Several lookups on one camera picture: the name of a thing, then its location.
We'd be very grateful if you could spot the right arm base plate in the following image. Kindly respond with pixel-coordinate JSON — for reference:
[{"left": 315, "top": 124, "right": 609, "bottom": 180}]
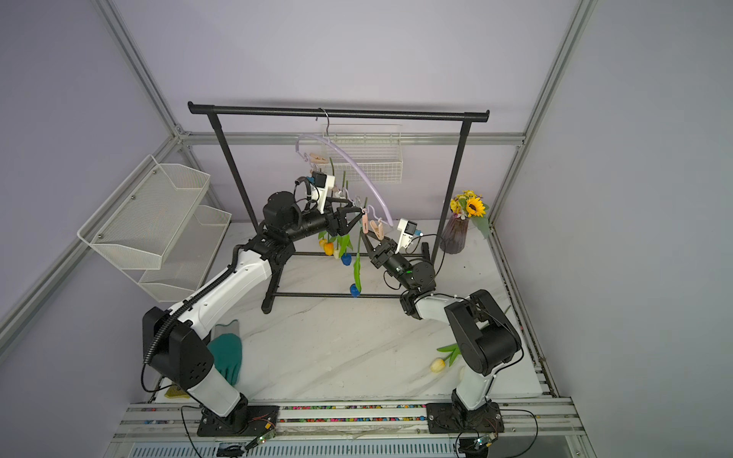
[{"left": 426, "top": 403, "right": 505, "bottom": 434}]

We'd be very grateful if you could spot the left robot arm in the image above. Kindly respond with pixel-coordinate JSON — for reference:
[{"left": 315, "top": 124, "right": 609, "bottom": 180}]
[{"left": 142, "top": 191, "right": 364, "bottom": 422}]

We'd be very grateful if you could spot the black clothes rack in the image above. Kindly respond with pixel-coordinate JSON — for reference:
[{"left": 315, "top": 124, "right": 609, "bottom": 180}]
[{"left": 186, "top": 101, "right": 492, "bottom": 316}]

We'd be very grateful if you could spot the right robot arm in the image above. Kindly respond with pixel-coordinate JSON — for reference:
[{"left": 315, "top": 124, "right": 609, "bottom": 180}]
[{"left": 360, "top": 234, "right": 524, "bottom": 412}]

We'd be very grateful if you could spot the blue tulip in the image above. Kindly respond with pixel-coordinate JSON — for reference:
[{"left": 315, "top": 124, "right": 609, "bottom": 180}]
[
  {"left": 349, "top": 207, "right": 368, "bottom": 298},
  {"left": 337, "top": 173, "right": 352, "bottom": 266}
]

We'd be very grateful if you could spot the cream tulip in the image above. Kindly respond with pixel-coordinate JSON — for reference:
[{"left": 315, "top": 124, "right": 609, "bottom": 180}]
[{"left": 429, "top": 343, "right": 461, "bottom": 373}]

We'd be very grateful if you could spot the sunflower bouquet in vase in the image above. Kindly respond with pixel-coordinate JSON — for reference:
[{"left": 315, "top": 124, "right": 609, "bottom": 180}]
[{"left": 439, "top": 190, "right": 491, "bottom": 255}]

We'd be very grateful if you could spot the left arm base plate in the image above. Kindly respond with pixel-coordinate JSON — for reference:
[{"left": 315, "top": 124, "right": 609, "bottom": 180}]
[{"left": 197, "top": 405, "right": 280, "bottom": 437}]

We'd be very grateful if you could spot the purple clip hanger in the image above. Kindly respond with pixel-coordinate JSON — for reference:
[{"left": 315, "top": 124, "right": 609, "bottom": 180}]
[{"left": 295, "top": 134, "right": 395, "bottom": 227}]

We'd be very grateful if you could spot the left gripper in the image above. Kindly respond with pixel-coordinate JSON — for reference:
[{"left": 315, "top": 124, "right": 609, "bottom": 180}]
[{"left": 285, "top": 198, "right": 365, "bottom": 244}]

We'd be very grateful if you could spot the orange tulip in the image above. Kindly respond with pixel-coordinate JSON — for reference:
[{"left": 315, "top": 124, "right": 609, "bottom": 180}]
[{"left": 319, "top": 232, "right": 334, "bottom": 256}]

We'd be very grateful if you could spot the white mesh tiered shelf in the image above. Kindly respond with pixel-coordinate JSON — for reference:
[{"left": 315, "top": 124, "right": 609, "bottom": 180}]
[{"left": 77, "top": 156, "right": 231, "bottom": 303}]

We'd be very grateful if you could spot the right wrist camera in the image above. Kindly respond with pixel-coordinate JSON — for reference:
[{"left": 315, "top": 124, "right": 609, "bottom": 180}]
[{"left": 395, "top": 219, "right": 422, "bottom": 253}]

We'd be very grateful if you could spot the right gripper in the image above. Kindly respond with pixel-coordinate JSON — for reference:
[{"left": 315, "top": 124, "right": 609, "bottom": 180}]
[{"left": 363, "top": 230, "right": 415, "bottom": 292}]

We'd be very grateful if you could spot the black yellow work glove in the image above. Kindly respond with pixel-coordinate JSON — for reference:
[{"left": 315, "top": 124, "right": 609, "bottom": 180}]
[{"left": 163, "top": 385, "right": 190, "bottom": 399}]

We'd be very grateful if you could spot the green work glove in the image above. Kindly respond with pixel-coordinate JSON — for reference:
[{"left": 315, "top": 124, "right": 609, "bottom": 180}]
[{"left": 207, "top": 320, "right": 242, "bottom": 387}]

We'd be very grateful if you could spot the white wire wall basket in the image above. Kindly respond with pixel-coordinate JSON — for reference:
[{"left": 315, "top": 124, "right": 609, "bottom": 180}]
[{"left": 322, "top": 123, "right": 403, "bottom": 184}]

